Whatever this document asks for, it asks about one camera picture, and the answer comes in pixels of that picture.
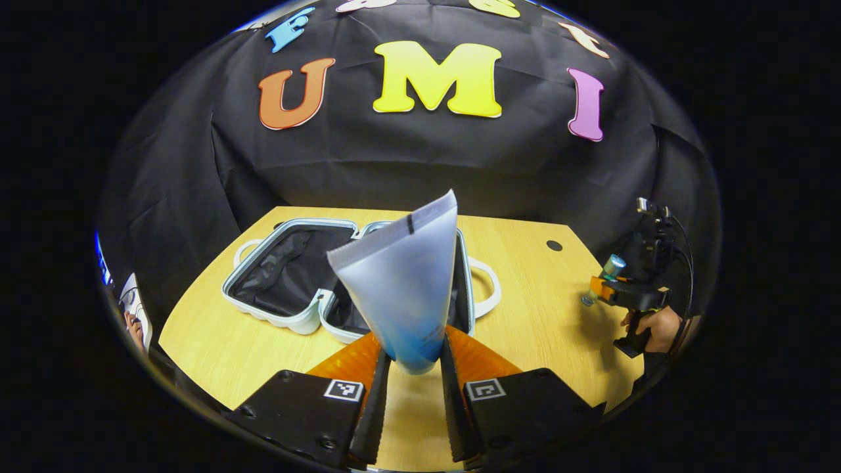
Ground light blue suitcase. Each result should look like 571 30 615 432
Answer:
221 217 502 345

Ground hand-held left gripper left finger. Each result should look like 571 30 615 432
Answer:
227 332 393 470

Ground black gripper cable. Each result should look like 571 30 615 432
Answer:
667 215 695 342

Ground blue skincare bottle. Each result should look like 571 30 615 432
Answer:
581 254 627 307

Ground white printed object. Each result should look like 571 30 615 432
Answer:
95 230 153 355

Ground black backdrop cloth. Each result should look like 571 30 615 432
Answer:
99 0 723 329

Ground white blue skincare tube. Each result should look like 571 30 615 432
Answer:
327 189 459 376

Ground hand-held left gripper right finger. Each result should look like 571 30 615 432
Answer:
438 325 606 471

